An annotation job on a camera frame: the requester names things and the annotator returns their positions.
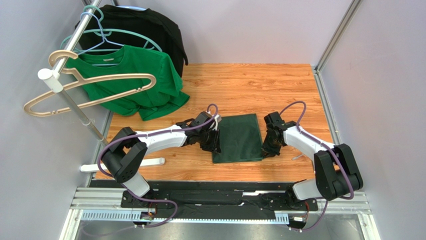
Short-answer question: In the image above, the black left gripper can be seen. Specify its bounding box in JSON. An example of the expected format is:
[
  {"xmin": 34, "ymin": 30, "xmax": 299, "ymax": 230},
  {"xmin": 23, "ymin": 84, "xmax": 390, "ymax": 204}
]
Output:
[{"xmin": 197, "ymin": 127, "xmax": 222, "ymax": 154}]

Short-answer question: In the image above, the dark green cloth napkin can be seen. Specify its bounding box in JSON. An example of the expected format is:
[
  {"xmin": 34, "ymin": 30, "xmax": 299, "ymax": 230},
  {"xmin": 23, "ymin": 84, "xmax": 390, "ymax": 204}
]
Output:
[{"xmin": 212, "ymin": 113, "xmax": 264, "ymax": 164}]

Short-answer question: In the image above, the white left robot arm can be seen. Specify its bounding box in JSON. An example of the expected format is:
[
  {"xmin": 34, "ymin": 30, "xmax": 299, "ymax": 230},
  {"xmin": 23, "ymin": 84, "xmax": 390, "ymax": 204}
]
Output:
[{"xmin": 96, "ymin": 123, "xmax": 221, "ymax": 197}]

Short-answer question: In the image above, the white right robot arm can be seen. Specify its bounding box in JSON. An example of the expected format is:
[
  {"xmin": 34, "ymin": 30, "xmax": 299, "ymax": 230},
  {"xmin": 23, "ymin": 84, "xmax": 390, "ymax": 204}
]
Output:
[{"xmin": 262, "ymin": 125, "xmax": 364, "ymax": 201}]

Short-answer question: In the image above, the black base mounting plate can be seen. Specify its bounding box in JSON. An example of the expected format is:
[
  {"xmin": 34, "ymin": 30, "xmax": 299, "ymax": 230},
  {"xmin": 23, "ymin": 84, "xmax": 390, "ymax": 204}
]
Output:
[{"xmin": 120, "ymin": 189, "xmax": 319, "ymax": 211}]

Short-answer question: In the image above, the bright green t-shirt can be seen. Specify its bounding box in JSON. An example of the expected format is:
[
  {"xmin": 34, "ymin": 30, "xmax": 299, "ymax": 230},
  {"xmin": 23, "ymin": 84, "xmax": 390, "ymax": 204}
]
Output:
[{"xmin": 65, "ymin": 44, "xmax": 191, "ymax": 121}]

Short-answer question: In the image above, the black t-shirt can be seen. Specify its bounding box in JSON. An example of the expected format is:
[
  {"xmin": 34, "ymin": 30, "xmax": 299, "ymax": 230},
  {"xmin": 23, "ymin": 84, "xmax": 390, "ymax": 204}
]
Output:
[{"xmin": 79, "ymin": 5, "xmax": 189, "ymax": 77}]

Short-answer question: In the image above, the teal plastic hanger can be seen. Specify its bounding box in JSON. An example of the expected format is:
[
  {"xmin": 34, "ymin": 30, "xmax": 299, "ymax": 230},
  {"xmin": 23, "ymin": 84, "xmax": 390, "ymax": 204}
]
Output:
[{"xmin": 75, "ymin": 5, "xmax": 163, "ymax": 53}]

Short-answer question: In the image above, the white metal clothes rack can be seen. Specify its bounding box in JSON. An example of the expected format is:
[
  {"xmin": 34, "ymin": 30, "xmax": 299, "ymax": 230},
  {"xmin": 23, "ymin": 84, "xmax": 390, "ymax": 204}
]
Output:
[{"xmin": 37, "ymin": 0, "xmax": 166, "ymax": 173}]

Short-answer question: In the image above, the beige plastic hanger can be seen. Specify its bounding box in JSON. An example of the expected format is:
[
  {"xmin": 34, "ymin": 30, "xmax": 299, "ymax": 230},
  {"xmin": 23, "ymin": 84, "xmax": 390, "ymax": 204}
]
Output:
[{"xmin": 23, "ymin": 49, "xmax": 157, "ymax": 118}]

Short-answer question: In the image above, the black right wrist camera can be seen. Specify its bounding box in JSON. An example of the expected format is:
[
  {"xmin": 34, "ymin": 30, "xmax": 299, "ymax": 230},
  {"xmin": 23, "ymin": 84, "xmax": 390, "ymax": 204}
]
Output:
[{"xmin": 263, "ymin": 111, "xmax": 285, "ymax": 129}]

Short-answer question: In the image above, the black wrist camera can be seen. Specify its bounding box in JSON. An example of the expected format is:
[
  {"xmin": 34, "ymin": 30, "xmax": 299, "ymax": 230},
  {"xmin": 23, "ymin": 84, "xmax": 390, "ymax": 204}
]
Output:
[
  {"xmin": 193, "ymin": 111, "xmax": 215, "ymax": 130},
  {"xmin": 263, "ymin": 111, "xmax": 285, "ymax": 129}
]

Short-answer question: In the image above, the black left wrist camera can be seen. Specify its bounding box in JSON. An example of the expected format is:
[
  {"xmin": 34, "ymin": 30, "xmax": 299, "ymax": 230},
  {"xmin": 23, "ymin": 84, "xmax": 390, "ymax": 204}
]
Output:
[{"xmin": 193, "ymin": 111, "xmax": 215, "ymax": 130}]

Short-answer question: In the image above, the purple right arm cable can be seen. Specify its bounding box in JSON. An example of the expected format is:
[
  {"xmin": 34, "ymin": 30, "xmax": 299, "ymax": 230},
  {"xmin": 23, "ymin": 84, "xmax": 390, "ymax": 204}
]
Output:
[{"xmin": 278, "ymin": 100, "xmax": 355, "ymax": 232}]

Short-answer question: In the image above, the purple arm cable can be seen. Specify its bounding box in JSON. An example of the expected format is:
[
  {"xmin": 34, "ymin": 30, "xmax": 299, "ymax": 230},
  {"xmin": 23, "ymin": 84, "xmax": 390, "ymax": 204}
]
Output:
[
  {"xmin": 278, "ymin": 100, "xmax": 355, "ymax": 232},
  {"xmin": 96, "ymin": 103, "xmax": 220, "ymax": 229}
]

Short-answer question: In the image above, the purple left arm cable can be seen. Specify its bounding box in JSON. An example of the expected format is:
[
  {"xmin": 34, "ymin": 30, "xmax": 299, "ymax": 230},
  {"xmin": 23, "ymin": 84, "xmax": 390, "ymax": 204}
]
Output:
[{"xmin": 96, "ymin": 103, "xmax": 220, "ymax": 229}]

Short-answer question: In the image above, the aluminium frame rail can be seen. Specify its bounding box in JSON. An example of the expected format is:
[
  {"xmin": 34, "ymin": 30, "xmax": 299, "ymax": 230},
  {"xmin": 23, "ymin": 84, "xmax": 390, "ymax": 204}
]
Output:
[{"xmin": 70, "ymin": 187, "xmax": 372, "ymax": 224}]

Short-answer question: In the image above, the light blue wire hanger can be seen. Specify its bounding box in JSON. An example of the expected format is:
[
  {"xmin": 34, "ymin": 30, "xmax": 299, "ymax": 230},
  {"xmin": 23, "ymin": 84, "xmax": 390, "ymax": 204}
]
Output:
[{"xmin": 77, "ymin": 11, "xmax": 124, "ymax": 55}]

